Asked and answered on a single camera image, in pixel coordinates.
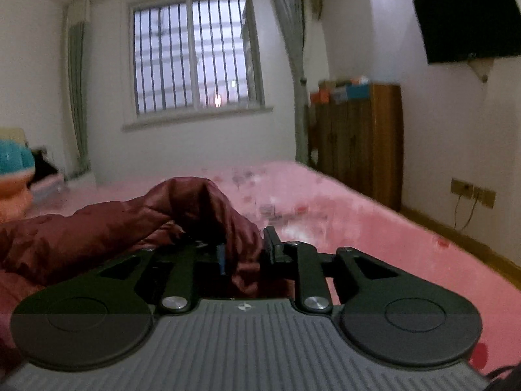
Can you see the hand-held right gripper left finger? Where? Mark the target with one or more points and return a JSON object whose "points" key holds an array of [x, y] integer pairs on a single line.
{"points": [[222, 259]]}

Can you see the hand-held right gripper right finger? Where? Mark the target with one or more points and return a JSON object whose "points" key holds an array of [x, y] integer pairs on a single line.
{"points": [[270, 245]]}

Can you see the maroon down jacket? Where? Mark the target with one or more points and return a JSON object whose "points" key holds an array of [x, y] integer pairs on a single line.
{"points": [[122, 220]]}

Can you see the pink bed blanket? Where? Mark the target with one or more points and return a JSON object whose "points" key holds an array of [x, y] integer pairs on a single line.
{"points": [[366, 220]]}

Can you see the wooden cabinet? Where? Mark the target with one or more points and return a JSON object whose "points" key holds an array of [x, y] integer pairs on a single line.
{"points": [[358, 142]]}

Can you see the orange box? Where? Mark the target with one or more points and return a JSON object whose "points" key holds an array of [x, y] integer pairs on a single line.
{"points": [[320, 97]]}

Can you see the blue box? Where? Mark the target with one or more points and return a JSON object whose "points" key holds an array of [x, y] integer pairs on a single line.
{"points": [[351, 91]]}

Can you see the grey curtain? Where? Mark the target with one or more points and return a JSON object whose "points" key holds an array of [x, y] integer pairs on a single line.
{"points": [[78, 97], [294, 49]]}

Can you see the barred window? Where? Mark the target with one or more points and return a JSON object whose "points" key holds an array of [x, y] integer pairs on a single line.
{"points": [[195, 53]]}

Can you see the orange plush cushion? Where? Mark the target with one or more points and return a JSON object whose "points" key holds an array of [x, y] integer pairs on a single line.
{"points": [[14, 201]]}

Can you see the teal plush pillow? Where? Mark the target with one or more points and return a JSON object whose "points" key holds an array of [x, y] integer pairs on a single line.
{"points": [[14, 161]]}

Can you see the wall socket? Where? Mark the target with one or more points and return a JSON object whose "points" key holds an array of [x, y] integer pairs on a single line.
{"points": [[485, 197], [462, 187]]}

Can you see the wall-mounted television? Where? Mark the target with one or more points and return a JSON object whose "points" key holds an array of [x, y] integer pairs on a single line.
{"points": [[472, 20]]}

